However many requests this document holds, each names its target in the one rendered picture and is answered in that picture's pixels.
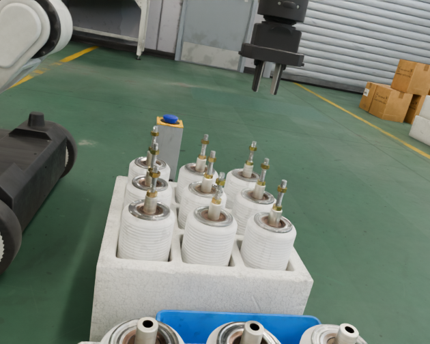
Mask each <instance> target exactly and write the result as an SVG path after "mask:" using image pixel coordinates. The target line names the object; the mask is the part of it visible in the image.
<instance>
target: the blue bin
mask: <svg viewBox="0 0 430 344"><path fill-rule="evenodd" d="M156 320H158V321H161V322H162V323H164V324H166V325H168V326H170V327H172V329H174V330H175V331H176V332H177V333H178V334H179V335H180V337H181V338H182V340H183V342H184V343H187V344H206V343H207V340H208V337H209V336H210V335H211V333H212V332H213V331H214V330H215V329H217V328H218V327H220V326H221V325H223V324H226V323H229V322H235V321H258V322H259V323H260V324H261V325H262V326H263V327H264V328H265V329H266V330H268V331H269V332H271V333H272V334H273V335H274V336H275V337H276V338H277V339H278V341H279V342H280V343H281V344H300V340H301V338H302V335H303V334H304V332H305V331H306V330H308V329H309V328H311V327H313V326H316V325H321V322H320V321H319V320H318V318H316V317H313V316H310V315H281V314H263V313H230V312H213V311H180V310H161V311H158V312H157V313H156Z"/></svg>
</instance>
